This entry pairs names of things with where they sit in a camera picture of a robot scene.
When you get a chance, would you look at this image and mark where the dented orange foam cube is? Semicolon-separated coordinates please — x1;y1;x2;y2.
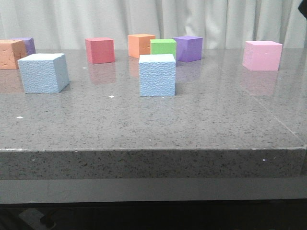
0;39;27;69

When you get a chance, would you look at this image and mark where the red foam cube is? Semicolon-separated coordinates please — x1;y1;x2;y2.
85;37;115;64

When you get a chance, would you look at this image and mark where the purple foam cube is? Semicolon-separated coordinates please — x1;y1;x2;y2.
173;36;203;62
12;37;36;55

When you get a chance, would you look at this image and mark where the light blue foam cube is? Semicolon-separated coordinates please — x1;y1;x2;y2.
18;53;70;93
139;54;176;96

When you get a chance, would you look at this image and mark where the power strip under table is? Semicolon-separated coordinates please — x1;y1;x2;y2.
18;208;56;230

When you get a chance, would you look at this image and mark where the purple foam cube left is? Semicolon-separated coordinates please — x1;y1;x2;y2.
12;37;36;55

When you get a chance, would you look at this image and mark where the smooth orange foam cube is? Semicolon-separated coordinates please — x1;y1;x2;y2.
128;34;155;58

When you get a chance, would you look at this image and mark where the pink foam cube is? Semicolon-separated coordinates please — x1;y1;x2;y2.
242;41;283;71

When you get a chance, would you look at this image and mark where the green foam cube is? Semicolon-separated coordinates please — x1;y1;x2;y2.
150;39;177;58

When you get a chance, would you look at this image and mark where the dark object at edge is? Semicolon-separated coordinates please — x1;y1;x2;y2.
298;0;307;19

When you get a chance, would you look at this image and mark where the white pleated curtain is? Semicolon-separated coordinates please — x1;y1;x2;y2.
0;0;307;49

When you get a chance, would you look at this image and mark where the purple foam cube right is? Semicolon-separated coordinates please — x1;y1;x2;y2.
173;36;203;62

